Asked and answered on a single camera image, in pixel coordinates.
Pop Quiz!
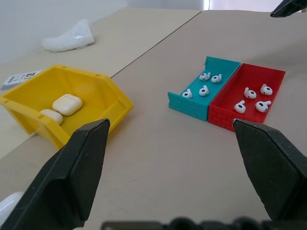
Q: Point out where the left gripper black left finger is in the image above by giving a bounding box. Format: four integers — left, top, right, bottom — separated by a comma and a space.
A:
0, 118, 111, 230

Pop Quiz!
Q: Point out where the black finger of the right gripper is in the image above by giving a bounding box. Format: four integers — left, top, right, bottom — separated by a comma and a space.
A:
270, 0, 307, 18

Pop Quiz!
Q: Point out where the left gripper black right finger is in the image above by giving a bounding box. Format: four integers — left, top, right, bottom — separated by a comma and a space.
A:
232, 118, 307, 222

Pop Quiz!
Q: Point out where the white earbud charging case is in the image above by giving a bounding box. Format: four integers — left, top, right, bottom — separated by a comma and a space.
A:
0, 191, 24, 220
39, 109, 64, 125

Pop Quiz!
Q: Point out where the white charging case with seam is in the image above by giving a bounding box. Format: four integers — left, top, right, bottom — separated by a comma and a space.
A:
52, 93, 83, 116

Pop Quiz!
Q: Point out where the yellow plastic bin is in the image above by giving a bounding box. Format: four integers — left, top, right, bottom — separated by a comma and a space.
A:
0, 63, 134, 151

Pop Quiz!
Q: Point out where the red brick-pattern tray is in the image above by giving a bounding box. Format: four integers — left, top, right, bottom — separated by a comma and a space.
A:
207, 62, 286, 132

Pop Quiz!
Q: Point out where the teal brick-pattern tray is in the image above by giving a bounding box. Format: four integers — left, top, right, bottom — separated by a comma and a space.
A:
167, 56, 241, 122

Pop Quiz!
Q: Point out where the white printed label card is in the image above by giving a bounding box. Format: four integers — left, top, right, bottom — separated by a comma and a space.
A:
0, 69, 44, 91

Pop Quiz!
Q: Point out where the white plastic-wrapped object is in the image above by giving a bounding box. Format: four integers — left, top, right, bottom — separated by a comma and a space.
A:
42, 19, 95, 52

